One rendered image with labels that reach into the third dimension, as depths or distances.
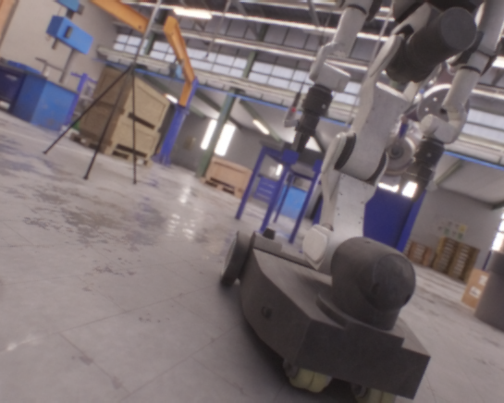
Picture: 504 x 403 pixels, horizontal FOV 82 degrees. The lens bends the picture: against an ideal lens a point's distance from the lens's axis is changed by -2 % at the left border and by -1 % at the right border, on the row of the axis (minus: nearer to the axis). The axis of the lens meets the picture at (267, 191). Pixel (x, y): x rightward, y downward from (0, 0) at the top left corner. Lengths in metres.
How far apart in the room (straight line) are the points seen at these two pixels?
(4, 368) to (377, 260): 0.65
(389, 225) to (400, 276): 2.21
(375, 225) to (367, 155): 1.88
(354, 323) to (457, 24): 0.77
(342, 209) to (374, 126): 0.30
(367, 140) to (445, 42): 0.35
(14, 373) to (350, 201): 0.88
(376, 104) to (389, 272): 0.58
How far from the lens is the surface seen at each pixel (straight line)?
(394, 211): 2.90
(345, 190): 1.01
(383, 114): 1.08
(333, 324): 0.67
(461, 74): 1.23
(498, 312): 3.48
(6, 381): 0.59
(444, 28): 0.95
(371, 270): 0.68
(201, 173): 10.32
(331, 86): 1.01
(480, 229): 14.90
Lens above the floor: 0.37
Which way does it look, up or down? level
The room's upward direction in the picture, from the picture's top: 21 degrees clockwise
